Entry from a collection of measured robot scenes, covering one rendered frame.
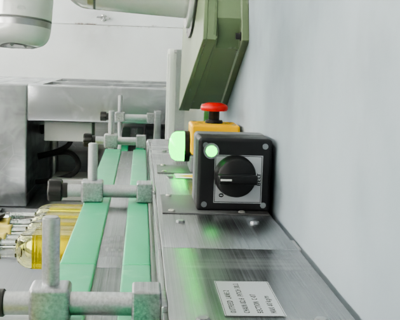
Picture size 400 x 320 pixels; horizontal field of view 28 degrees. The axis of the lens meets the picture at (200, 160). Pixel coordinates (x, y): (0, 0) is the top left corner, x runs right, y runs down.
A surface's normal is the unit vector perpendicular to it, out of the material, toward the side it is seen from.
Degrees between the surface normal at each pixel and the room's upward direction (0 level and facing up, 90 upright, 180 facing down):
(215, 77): 90
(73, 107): 90
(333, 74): 0
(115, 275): 90
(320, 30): 0
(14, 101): 90
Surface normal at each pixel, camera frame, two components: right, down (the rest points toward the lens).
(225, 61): 0.00, 0.97
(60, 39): 0.07, 0.14
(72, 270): 0.04, -0.99
